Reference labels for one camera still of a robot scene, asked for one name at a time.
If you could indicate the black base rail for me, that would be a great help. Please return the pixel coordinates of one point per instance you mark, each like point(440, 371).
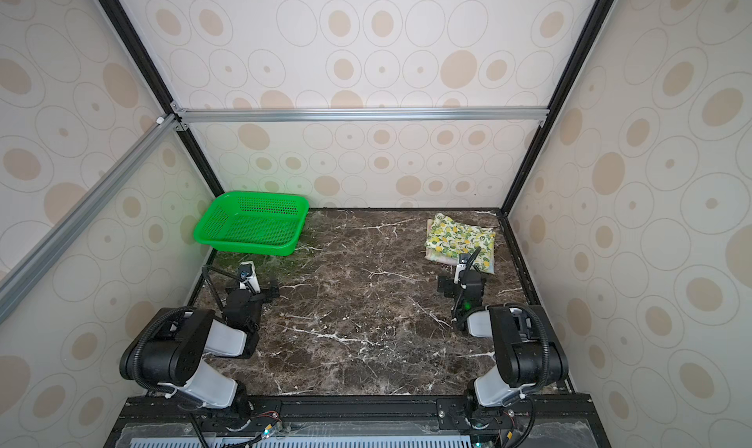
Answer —
point(548, 420)

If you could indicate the diagonal aluminium left rail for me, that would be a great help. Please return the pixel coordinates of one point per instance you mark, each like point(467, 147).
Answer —
point(33, 267)

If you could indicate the black corner post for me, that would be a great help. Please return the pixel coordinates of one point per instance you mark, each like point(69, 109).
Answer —
point(134, 45)
point(592, 27)

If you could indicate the lemon print skirt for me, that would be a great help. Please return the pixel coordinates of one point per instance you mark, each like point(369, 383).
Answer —
point(450, 238)

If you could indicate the black right corner post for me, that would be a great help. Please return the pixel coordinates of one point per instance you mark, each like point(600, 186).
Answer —
point(592, 27)

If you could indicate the horizontal aluminium back rail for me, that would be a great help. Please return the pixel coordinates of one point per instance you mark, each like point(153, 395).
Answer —
point(362, 114)

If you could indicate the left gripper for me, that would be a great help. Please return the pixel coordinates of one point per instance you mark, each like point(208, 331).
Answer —
point(268, 296)

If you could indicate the green plastic basket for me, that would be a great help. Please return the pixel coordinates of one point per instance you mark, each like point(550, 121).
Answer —
point(267, 224)

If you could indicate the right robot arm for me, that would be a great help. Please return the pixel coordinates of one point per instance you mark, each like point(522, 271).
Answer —
point(528, 354)

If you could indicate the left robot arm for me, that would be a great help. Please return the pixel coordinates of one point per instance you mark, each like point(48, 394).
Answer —
point(168, 355)

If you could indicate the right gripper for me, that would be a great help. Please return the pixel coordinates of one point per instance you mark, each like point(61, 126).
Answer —
point(465, 279)

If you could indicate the black left corner post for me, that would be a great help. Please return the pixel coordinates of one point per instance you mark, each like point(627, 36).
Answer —
point(134, 45)

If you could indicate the pastel floral skirt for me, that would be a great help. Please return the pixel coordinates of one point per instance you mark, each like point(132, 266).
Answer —
point(485, 267)

